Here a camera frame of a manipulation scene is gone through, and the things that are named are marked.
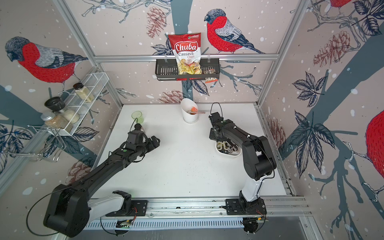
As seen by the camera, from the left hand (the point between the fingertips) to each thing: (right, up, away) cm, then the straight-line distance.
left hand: (157, 139), depth 87 cm
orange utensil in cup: (+21, +18, +20) cm, 34 cm away
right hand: (+35, +1, +9) cm, 36 cm away
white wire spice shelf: (-41, +35, +5) cm, 54 cm away
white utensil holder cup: (+16, +22, +18) cm, 32 cm away
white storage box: (+44, -9, -1) cm, 45 cm away
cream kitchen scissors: (+41, -5, +5) cm, 41 cm away
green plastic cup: (-21, +14, +22) cm, 33 cm away
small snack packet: (+31, +36, +4) cm, 48 cm away
